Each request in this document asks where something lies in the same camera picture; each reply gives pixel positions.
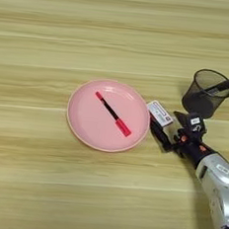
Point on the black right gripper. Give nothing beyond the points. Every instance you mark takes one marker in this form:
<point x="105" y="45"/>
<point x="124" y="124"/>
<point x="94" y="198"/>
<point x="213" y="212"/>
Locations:
<point x="191" y="147"/>

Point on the white eraser box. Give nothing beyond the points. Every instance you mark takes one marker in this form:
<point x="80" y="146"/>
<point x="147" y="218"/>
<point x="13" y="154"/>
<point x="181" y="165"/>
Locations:
<point x="160" y="113"/>

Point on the black mesh pen cup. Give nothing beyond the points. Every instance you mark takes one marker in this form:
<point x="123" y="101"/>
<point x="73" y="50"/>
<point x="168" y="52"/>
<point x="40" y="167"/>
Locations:
<point x="196" y="104"/>

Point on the black marker pen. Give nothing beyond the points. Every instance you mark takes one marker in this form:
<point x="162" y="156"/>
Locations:
<point x="228" y="83"/>

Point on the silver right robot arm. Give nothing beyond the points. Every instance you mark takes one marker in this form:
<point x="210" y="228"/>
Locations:
<point x="217" y="186"/>

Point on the red and black pen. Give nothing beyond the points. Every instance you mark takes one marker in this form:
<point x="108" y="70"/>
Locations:
<point x="112" y="113"/>

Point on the pink round plate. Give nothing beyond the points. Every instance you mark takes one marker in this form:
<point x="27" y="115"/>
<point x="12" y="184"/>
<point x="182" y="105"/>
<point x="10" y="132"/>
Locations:
<point x="89" y="124"/>

